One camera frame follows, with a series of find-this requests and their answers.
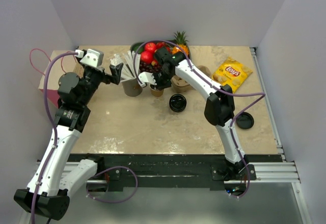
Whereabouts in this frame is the yellow chips bag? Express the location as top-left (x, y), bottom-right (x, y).
top-left (211, 57), bottom-right (253, 93)

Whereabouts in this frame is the purple grape bunch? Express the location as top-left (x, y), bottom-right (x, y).
top-left (139, 60), bottom-right (162, 73)

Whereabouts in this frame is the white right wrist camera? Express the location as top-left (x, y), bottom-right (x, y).
top-left (138, 72), bottom-right (157, 88)

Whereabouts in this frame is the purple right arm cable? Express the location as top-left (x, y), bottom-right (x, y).
top-left (134, 40), bottom-right (266, 199)

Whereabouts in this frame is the black cup lid stack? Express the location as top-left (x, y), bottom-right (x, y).
top-left (169, 94), bottom-right (187, 113)

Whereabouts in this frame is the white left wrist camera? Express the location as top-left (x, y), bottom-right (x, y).
top-left (75, 49), bottom-right (104, 68)

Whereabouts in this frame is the orange pineapple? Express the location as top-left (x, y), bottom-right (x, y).
top-left (172, 31), bottom-right (189, 56)

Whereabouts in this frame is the dark green fruit tray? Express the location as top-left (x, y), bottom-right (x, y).
top-left (129, 40), bottom-right (192, 74)

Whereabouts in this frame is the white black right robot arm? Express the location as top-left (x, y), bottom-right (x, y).
top-left (153, 48), bottom-right (250, 181)

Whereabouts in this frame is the grey metal straw holder cup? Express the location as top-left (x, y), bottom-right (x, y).
top-left (121, 78), bottom-right (143, 97)

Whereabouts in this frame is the brown pulp cup carrier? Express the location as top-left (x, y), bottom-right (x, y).
top-left (171, 65), bottom-right (211, 93)

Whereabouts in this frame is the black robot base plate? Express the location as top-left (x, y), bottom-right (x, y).
top-left (66, 153), bottom-right (283, 192)

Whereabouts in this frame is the white wrapped straw bundle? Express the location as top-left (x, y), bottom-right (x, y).
top-left (110, 51), bottom-right (141, 82)

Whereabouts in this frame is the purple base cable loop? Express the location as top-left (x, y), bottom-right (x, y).
top-left (86, 166), bottom-right (139, 204)

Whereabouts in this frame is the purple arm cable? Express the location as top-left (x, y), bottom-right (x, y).
top-left (134, 40), bottom-right (266, 199)
top-left (29, 51), bottom-right (79, 224)

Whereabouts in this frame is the brown paper coffee cup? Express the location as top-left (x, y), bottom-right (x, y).
top-left (150, 85), bottom-right (164, 98)

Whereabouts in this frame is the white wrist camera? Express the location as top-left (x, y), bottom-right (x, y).
top-left (138, 72), bottom-right (157, 88)
top-left (75, 49), bottom-right (104, 68)

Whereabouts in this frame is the pink white paper bag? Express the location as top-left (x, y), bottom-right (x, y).
top-left (29, 48), bottom-right (78, 108)

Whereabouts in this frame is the red apple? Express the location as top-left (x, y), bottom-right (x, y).
top-left (144, 42), bottom-right (157, 53)
top-left (140, 51), bottom-right (153, 64)

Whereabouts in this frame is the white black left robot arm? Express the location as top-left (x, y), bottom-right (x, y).
top-left (14, 63), bottom-right (123, 220)

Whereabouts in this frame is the red cherry cluster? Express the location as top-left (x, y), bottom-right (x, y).
top-left (156, 42), bottom-right (171, 53)

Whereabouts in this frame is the green lime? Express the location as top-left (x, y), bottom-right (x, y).
top-left (131, 44), bottom-right (139, 51)

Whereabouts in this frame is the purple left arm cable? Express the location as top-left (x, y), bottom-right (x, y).
top-left (29, 51), bottom-right (79, 224)

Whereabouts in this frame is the single black cup lid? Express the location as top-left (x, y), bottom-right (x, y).
top-left (236, 112), bottom-right (255, 130)

